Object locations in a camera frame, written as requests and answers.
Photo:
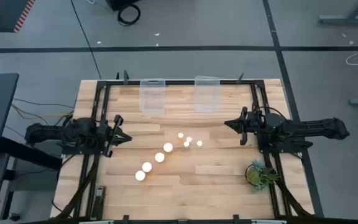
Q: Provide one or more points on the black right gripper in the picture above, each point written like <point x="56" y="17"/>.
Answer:
<point x="252" y="124"/>

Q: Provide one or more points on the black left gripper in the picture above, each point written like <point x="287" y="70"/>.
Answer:
<point x="109" y="137"/>

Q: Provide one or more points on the large amber bottle white cap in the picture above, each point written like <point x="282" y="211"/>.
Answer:
<point x="147" y="167"/>
<point x="140" y="175"/>
<point x="159" y="157"/>
<point x="168" y="147"/>

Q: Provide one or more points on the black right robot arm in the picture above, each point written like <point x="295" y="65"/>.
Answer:
<point x="315" y="127"/>

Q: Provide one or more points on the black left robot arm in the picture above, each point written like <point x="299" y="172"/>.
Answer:
<point x="45" y="132"/>

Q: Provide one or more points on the clear plastic bin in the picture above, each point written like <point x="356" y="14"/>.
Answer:
<point x="207" y="99"/>
<point x="152" y="99"/>

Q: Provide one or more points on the potted green succulent plant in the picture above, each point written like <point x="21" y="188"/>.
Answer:
<point x="255" y="175"/>

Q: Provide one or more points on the small black floor object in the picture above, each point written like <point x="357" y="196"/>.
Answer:
<point x="13" y="216"/>

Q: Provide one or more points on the black equipment base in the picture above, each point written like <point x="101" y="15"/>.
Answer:
<point x="117" y="3"/>

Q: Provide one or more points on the black mat orange striped edge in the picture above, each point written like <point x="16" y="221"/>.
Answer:
<point x="5" y="15"/>

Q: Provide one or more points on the black aluminium rig frame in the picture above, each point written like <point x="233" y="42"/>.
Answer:
<point x="182" y="82"/>

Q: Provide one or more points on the grey table leg frame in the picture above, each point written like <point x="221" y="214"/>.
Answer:
<point x="346" y="20"/>

